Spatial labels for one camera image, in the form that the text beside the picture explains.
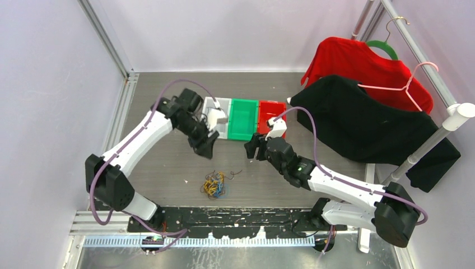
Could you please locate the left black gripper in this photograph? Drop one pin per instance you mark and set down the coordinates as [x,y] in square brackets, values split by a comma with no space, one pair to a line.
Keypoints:
[202,146]

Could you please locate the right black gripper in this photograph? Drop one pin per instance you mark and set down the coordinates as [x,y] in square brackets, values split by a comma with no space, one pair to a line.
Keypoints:
[252,145]

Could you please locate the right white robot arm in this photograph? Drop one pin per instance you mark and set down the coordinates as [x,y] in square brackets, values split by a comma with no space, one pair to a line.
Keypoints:
[387,210]

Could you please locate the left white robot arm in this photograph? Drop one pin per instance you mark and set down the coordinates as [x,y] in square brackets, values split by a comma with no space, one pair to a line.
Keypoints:
[107,175]

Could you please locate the white plastic bin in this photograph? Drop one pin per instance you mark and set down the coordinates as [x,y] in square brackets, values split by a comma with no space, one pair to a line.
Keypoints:
[225,105]

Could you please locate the green plastic bin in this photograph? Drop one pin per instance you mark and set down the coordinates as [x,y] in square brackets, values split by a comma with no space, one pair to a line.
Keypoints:
[243,119]

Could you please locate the red plastic bin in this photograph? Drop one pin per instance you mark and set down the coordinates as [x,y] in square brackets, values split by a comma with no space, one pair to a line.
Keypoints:
[266,110]

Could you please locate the black shirt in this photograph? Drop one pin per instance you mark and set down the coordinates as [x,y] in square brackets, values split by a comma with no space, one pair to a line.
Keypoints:
[359,127]

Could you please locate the red shirt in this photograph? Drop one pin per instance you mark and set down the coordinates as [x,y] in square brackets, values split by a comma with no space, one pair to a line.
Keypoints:
[355,60]

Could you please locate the pink clothes hanger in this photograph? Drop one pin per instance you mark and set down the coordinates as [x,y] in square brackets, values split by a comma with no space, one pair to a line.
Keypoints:
[405,88]

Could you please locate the green clothes hanger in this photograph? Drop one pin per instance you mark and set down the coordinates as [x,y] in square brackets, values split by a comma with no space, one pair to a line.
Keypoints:
[383,45]

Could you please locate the white clothes rack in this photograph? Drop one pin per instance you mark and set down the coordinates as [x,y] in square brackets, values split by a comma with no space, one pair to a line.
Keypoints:
[457,114]

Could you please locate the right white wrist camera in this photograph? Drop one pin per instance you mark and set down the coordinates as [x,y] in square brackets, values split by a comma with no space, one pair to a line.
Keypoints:
[277,128]

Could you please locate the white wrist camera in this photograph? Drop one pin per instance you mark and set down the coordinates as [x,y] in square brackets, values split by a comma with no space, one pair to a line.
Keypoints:
[277,128]
[216,116]

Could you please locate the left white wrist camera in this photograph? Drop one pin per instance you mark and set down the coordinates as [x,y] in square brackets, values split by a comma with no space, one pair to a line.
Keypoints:
[216,116]

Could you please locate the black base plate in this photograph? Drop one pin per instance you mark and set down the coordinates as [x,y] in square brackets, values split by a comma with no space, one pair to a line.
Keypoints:
[232,222]

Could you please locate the aluminium frame rail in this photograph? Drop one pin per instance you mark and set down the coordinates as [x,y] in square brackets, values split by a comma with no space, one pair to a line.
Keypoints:
[108,35]

